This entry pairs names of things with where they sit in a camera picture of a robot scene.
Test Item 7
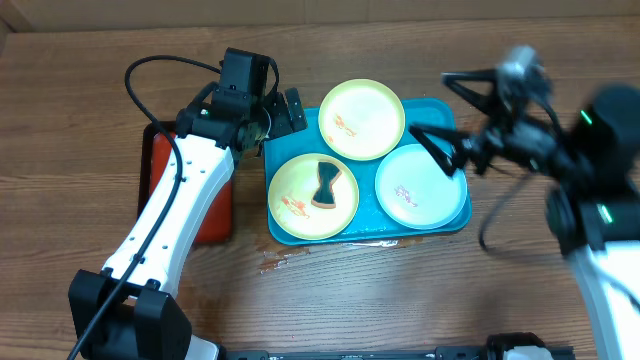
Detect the teal tray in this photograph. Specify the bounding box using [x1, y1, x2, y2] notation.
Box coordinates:
[263, 98, 472, 243]

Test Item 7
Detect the orange sponge with black scourer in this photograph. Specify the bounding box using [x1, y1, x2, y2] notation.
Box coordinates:
[311, 162, 342, 209]

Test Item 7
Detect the red tray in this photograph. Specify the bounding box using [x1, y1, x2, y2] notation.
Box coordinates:
[137, 124, 233, 246]

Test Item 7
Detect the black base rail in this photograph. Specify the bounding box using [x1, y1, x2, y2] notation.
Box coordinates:
[219, 332, 576, 360]

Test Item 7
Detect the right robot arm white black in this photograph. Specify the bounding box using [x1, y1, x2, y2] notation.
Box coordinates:
[409, 70, 639, 359]

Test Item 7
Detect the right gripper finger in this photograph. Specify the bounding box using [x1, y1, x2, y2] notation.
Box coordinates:
[441, 69, 504, 117]
[409, 124, 472, 177]

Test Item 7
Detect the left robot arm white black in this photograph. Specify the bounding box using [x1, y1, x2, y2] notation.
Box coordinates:
[68, 48, 307, 360]

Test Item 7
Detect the light blue plate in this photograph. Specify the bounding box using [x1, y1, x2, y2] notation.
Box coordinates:
[374, 144, 467, 230]

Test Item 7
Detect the green-rimmed plate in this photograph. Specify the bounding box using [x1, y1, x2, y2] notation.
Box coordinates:
[318, 79, 406, 161]
[267, 153, 359, 241]

